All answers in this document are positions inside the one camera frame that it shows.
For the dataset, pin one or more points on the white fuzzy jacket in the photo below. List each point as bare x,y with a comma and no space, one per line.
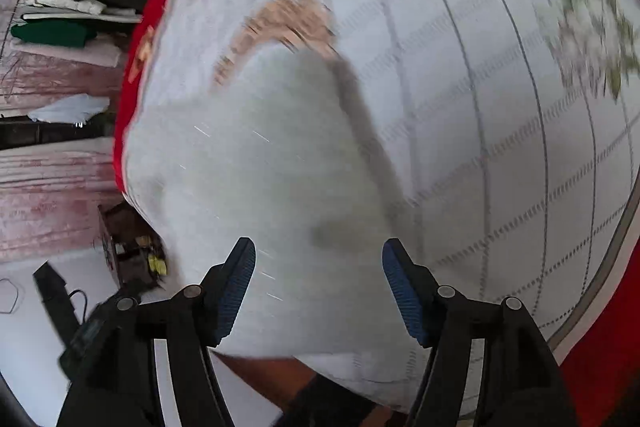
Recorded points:
250,167

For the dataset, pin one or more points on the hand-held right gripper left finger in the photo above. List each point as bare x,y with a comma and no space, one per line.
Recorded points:
235,292

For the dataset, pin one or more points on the white crumpled cloth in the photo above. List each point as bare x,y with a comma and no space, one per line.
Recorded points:
70,109

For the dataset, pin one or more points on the red floral blanket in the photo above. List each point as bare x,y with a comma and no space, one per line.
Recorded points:
500,107

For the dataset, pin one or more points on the brown wooden box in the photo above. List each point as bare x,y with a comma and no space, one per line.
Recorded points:
127,237

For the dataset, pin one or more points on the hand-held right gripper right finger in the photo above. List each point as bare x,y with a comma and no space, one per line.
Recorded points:
407,292

